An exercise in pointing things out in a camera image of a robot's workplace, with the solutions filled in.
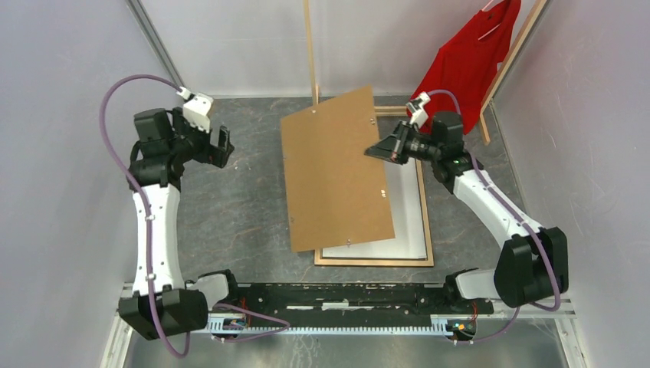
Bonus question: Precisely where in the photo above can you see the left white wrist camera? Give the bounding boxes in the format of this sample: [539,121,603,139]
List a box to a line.
[176,87,214,133]

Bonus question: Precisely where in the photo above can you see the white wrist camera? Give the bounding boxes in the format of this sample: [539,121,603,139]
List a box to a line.
[176,87,214,133]
[405,92,431,130]

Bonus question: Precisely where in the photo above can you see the white clothes hanger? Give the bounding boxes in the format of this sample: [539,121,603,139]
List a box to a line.
[478,1,509,41]

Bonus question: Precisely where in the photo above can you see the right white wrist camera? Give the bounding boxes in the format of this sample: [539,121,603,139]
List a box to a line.
[405,92,431,130]

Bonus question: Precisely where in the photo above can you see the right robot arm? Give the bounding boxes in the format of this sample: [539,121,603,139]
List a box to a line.
[364,111,569,313]

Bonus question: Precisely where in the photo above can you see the red t-shirt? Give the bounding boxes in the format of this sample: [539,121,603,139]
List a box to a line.
[411,0,521,135]

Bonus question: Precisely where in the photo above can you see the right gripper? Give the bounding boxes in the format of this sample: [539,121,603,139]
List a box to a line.
[365,120,442,165]

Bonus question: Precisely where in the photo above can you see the landscape photo print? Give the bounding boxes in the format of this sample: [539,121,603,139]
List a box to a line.
[321,160,427,260]

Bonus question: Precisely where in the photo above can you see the wooden clothes rack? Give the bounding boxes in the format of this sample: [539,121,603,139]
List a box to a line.
[302,0,548,146]

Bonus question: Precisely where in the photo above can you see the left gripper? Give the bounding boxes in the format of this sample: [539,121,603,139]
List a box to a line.
[169,108,235,168]

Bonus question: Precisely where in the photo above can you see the brown backing board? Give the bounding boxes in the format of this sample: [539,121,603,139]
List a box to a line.
[281,85,395,252]

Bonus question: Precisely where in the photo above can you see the wooden picture frame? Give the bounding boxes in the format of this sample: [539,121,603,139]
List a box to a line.
[314,159,434,268]

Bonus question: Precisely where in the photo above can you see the aluminium rail frame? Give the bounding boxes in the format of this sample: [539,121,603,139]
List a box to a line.
[99,282,580,368]

